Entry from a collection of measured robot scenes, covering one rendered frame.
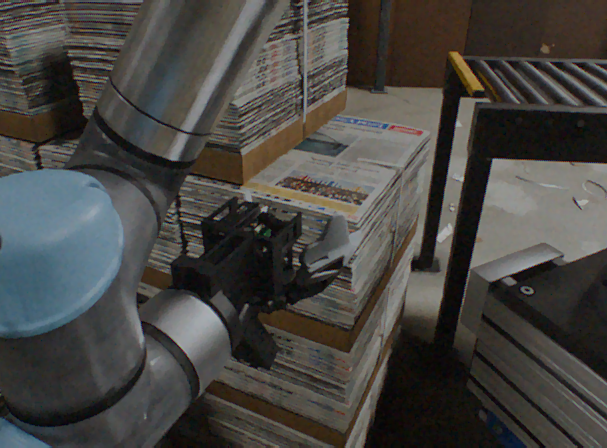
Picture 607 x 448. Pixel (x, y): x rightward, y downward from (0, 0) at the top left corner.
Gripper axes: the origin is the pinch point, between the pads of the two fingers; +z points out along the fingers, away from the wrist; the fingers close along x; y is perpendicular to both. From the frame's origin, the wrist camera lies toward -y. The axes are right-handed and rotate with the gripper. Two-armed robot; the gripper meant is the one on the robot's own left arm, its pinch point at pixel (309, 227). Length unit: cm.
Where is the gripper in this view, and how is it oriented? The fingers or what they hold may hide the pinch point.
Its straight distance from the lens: 53.9
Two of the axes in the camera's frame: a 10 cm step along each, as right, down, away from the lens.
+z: 4.5, -4.6, 7.7
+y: 0.0, -8.6, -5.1
